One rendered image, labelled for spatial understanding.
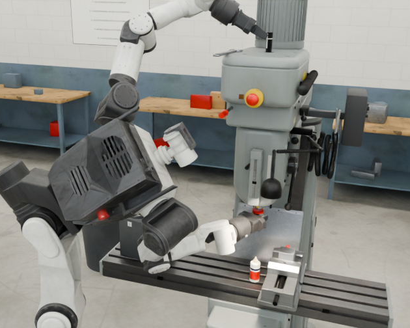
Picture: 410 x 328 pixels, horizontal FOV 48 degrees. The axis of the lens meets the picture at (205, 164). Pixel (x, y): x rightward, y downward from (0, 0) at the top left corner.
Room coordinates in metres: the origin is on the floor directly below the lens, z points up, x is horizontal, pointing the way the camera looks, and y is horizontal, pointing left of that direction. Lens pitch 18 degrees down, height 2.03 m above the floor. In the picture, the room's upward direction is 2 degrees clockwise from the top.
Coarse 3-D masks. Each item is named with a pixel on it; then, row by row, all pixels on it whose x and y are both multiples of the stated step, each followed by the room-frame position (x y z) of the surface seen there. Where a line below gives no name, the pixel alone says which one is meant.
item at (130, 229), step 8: (136, 216) 1.83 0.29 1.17; (120, 224) 1.84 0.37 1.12; (128, 224) 1.82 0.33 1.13; (136, 224) 1.80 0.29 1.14; (120, 232) 1.84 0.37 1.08; (128, 232) 1.82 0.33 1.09; (136, 232) 1.80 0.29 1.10; (120, 240) 1.84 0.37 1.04; (128, 240) 1.82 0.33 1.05; (136, 240) 1.80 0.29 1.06; (120, 248) 1.84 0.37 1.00; (128, 248) 1.82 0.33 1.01; (136, 248) 1.80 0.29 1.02; (136, 256) 1.80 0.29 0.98
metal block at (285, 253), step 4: (280, 248) 1.69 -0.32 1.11; (284, 248) 1.69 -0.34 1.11; (288, 248) 1.69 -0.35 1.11; (280, 252) 1.65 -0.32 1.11; (284, 252) 1.65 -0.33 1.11; (288, 252) 1.65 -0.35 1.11; (292, 252) 1.66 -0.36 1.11; (280, 256) 1.65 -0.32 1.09; (284, 256) 1.64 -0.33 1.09; (288, 256) 1.64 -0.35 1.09; (292, 256) 1.64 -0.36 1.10; (292, 260) 1.63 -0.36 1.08
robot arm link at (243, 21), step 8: (232, 0) 1.70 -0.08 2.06; (224, 8) 1.67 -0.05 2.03; (232, 8) 1.67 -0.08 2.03; (224, 16) 1.68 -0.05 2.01; (232, 16) 1.68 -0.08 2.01; (240, 16) 1.67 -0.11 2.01; (248, 16) 1.67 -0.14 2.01; (224, 24) 1.70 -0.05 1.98; (232, 24) 1.70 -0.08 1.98; (240, 24) 1.67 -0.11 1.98; (248, 24) 1.65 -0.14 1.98; (248, 32) 1.66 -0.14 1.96
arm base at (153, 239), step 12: (168, 204) 1.28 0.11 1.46; (180, 204) 1.28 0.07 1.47; (156, 216) 1.24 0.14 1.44; (192, 216) 1.25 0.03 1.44; (144, 228) 1.21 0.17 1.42; (156, 228) 1.19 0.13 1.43; (144, 240) 1.21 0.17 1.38; (156, 240) 1.17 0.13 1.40; (156, 252) 1.19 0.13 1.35; (168, 252) 1.18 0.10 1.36
